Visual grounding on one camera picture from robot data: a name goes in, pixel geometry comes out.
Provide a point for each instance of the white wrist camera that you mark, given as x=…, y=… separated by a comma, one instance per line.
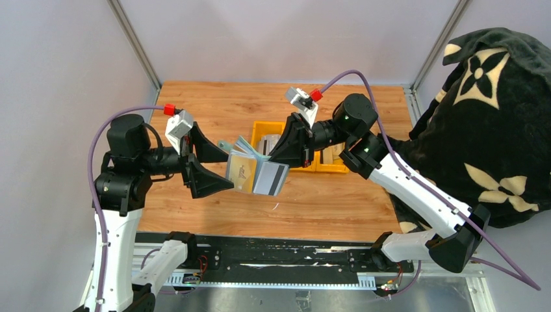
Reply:
x=177, y=127
x=307, y=106

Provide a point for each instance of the silver VIP cards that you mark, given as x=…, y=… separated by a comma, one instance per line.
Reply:
x=267, y=143

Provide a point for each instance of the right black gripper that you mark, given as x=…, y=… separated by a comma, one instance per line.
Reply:
x=297, y=146

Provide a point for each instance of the black floral blanket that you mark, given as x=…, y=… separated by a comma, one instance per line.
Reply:
x=485, y=137

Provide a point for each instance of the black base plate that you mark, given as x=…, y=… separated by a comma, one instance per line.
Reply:
x=286, y=261

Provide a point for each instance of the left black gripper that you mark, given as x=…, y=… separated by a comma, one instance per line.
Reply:
x=201, y=181

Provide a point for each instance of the aluminium frame rail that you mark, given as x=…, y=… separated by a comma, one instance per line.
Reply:
x=428, y=288

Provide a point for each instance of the green leather card holder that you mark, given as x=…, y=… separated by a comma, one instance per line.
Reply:
x=252, y=172

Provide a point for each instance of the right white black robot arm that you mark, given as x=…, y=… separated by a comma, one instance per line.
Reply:
x=455, y=228

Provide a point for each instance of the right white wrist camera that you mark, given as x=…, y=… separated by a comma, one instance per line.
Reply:
x=307, y=106

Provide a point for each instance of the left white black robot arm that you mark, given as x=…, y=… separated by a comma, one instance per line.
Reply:
x=128, y=170

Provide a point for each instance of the right yellow plastic bin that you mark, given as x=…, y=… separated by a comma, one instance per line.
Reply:
x=331, y=168

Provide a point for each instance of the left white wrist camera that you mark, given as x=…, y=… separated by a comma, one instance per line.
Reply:
x=177, y=127

